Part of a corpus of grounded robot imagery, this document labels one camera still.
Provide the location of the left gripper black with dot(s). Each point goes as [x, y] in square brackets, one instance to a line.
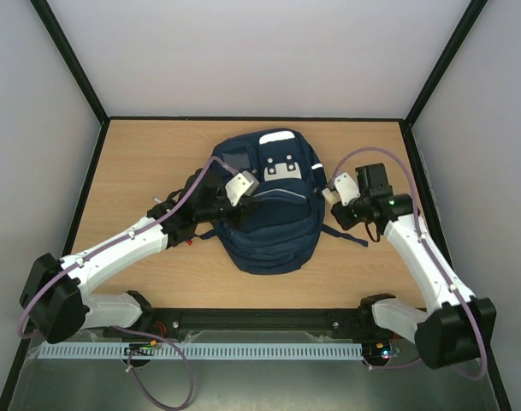
[245, 205]

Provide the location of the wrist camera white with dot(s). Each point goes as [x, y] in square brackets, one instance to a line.
[242, 184]
[346, 188]

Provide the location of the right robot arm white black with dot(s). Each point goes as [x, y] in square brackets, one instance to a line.
[397, 218]

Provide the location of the small glue stick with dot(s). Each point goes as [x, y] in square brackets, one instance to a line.
[331, 196]

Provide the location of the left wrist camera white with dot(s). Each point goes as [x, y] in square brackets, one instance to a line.
[242, 184]

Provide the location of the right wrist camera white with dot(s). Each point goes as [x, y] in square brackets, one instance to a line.
[346, 188]

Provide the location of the navy blue backpack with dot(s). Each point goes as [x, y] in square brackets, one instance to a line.
[281, 233]

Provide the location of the black aluminium frame rail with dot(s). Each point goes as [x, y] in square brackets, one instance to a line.
[371, 321]

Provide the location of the light blue cable duct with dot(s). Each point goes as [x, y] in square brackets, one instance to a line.
[202, 351]

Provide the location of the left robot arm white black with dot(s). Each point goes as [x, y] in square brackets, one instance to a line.
[58, 296]

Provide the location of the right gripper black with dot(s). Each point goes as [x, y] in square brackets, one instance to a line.
[340, 211]

